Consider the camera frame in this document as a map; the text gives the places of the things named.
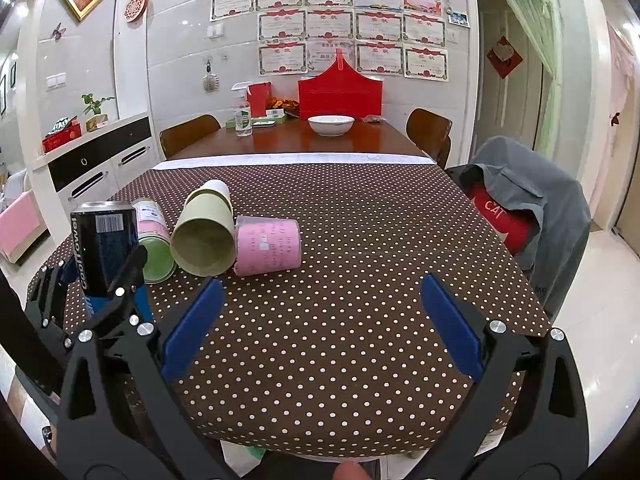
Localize hanging wall ornament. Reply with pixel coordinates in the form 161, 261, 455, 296
202, 60, 219, 92

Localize left wooden chair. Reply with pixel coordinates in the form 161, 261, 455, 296
160, 115, 220, 158

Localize red basket on cabinet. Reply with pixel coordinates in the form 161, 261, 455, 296
42, 116, 81, 154

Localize grey jacket on chair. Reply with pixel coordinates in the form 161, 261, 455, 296
446, 136, 591, 320

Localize wooden chair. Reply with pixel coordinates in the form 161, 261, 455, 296
406, 108, 452, 168
160, 115, 220, 158

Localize red cat cushion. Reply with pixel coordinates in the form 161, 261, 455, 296
468, 183, 534, 256

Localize white ceramic bowl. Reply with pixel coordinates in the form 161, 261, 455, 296
307, 115, 355, 138

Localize person's right hand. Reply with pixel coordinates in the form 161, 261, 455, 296
332, 462, 371, 480

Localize red gift bag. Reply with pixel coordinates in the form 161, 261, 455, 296
298, 49, 383, 120

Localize green white paper cup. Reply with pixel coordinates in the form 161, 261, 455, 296
170, 180, 235, 278

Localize pink cloth on sofa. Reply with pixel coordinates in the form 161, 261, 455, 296
1, 191, 47, 263

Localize white black sideboard cabinet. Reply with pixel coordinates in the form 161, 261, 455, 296
28, 113, 163, 244

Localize red round wall ornament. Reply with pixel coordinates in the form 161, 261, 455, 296
124, 0, 149, 24

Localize clear spray bottle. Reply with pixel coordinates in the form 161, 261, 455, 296
231, 81, 253, 138

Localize right wooden chair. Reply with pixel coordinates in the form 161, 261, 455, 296
406, 108, 452, 168

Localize brown polka dot tablecloth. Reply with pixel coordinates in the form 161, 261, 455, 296
24, 161, 551, 460

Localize green door curtain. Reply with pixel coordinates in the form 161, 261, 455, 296
506, 0, 563, 158

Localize small potted plant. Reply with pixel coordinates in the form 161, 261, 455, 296
81, 93, 114, 132

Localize green tray on table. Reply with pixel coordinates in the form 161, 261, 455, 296
224, 115, 288, 129

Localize red diamond door decoration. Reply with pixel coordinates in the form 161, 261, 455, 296
487, 36, 523, 79

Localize dark blue drink can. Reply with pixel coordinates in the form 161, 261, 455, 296
70, 202, 138, 316

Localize pink plastic cup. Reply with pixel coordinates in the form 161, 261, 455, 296
233, 216, 303, 276

